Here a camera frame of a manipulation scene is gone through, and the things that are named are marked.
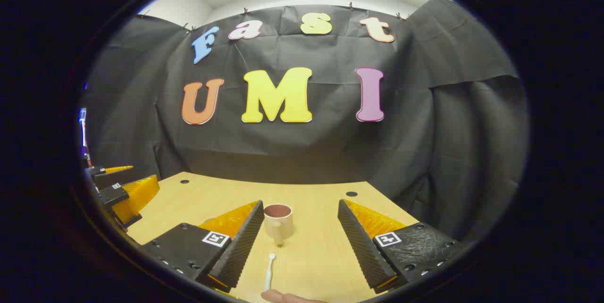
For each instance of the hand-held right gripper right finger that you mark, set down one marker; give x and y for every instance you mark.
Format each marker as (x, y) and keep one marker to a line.
(361, 251)

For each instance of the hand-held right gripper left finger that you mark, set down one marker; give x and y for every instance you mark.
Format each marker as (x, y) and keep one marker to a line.
(240, 251)

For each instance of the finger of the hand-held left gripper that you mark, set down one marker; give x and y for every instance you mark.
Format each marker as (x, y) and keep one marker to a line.
(113, 195)
(115, 179)

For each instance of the white toothbrush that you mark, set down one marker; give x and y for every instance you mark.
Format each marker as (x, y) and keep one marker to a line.
(269, 274)

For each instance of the beige cup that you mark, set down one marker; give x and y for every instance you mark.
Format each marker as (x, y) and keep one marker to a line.
(278, 227)

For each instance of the wooden desktop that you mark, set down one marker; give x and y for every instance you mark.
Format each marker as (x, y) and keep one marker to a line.
(311, 256)

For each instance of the computer monitor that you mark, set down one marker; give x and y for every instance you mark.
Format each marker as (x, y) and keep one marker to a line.
(83, 126)

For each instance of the black backdrop cloth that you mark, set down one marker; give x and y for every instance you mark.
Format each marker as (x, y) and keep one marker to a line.
(330, 152)

